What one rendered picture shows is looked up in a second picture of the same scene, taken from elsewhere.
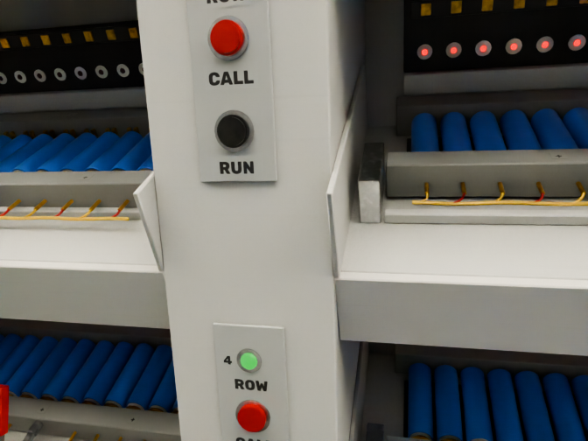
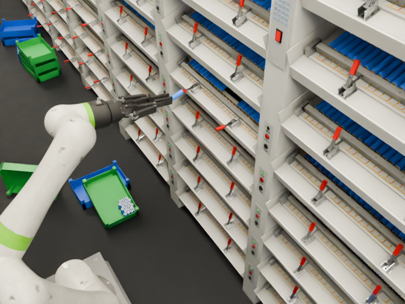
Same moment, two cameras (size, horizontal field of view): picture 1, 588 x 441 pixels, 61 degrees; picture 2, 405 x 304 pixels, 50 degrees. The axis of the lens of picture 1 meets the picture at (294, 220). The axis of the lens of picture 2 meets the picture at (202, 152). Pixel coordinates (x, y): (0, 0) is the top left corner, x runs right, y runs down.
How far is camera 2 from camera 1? 1.25 m
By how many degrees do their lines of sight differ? 49
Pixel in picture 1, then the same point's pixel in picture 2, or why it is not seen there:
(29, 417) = (240, 152)
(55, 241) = (246, 136)
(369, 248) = (282, 169)
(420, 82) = not seen: hidden behind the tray
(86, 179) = (254, 127)
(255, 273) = (265, 163)
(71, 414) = (246, 155)
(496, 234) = (300, 178)
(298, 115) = (273, 150)
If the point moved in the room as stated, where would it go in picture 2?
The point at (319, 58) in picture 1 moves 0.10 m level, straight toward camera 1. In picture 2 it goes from (276, 146) to (254, 161)
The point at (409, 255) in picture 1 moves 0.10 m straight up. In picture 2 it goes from (285, 174) to (289, 151)
